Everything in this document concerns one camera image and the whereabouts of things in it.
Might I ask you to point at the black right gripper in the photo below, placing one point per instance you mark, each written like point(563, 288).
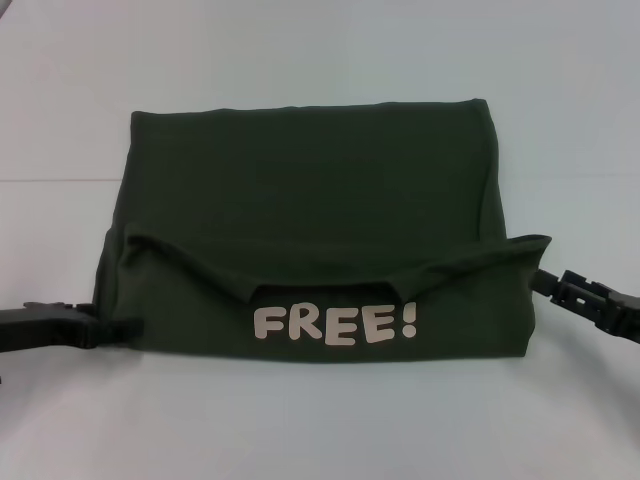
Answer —
point(600, 307)

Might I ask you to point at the dark green shirt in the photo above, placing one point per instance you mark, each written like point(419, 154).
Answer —
point(320, 225)

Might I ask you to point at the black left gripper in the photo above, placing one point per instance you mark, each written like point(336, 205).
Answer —
point(45, 327)

